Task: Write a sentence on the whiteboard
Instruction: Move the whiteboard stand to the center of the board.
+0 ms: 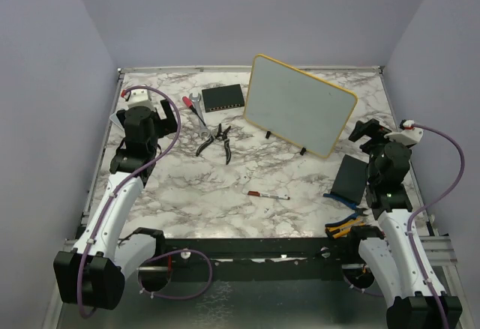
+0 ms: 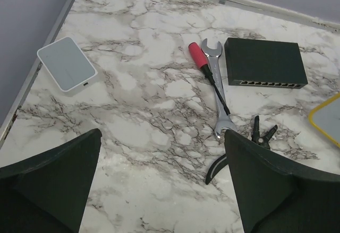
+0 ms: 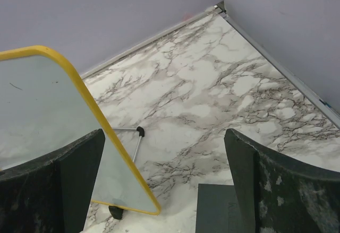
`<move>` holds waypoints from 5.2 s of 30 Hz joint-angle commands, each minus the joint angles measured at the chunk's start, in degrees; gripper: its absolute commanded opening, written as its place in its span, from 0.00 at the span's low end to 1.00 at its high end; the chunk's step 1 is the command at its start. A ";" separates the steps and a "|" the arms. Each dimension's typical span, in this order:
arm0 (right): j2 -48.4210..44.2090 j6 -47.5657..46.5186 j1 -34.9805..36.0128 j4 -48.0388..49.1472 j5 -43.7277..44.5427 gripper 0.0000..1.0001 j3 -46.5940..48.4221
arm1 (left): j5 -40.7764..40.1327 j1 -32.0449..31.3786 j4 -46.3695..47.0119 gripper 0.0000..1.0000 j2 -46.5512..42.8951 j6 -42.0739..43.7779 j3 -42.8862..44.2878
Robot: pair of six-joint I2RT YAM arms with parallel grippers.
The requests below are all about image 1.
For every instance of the white marker pen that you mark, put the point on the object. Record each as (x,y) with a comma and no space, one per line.
(268,195)

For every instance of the black flat box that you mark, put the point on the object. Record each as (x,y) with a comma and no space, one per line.
(351,179)

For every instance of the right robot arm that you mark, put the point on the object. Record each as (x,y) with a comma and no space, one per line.
(393,250)

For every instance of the black network switch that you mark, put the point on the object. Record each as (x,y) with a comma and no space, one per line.
(223,97)

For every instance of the black base frame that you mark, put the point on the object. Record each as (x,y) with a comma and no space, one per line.
(190,260)

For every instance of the yellow black stripper tool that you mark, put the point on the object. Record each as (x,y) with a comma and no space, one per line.
(341,229)

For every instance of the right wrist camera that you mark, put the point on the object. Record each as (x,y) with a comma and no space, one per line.
(408,135)

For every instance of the red handled screwdriver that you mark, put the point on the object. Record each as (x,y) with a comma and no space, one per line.
(189,104)

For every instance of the blue handled cutters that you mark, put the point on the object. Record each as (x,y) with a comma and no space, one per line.
(357,211)

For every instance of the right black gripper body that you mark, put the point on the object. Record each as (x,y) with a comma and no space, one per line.
(375,130)

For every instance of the yellow framed whiteboard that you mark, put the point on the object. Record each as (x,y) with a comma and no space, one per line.
(296,106)

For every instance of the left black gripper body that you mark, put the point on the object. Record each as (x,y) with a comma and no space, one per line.
(164,126)

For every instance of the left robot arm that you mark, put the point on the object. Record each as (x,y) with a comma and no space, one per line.
(94,271)

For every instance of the white square device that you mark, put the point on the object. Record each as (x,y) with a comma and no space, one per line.
(116,119)

